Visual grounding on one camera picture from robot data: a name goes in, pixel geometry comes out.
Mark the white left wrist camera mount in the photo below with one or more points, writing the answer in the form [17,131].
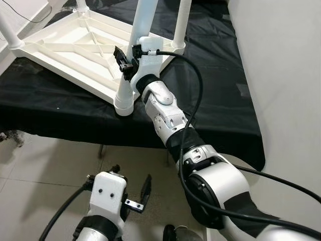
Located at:
[108,193]

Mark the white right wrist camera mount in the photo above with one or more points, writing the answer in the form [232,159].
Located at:
[148,55]

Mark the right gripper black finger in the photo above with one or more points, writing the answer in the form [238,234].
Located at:
[121,56]

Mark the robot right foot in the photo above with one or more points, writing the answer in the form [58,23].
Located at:
[183,233]

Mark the black tablecloth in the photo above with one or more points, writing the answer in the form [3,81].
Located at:
[215,100]

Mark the white plastic children table top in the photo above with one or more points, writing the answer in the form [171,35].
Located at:
[75,50]

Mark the dark metal table frame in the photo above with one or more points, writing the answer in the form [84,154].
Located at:
[103,150]

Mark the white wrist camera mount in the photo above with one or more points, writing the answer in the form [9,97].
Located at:
[108,193]
[148,55]

